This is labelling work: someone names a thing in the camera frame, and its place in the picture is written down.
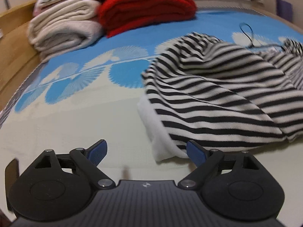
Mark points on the black white striped garment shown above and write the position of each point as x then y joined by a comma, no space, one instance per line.
221,95

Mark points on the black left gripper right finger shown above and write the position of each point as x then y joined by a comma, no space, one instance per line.
210,164

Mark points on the white radiator windowsill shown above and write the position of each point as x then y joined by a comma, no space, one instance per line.
247,4

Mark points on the red folded blanket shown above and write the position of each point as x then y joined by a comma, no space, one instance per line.
118,16

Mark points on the blue white patterned bed sheet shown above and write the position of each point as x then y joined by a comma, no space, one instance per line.
83,96

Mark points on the wooden bed frame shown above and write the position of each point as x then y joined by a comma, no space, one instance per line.
18,57

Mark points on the cream folded blanket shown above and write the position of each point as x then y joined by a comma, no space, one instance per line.
68,26

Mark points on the purple box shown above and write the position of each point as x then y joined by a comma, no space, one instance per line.
284,10

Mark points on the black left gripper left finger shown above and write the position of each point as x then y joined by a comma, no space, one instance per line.
76,170

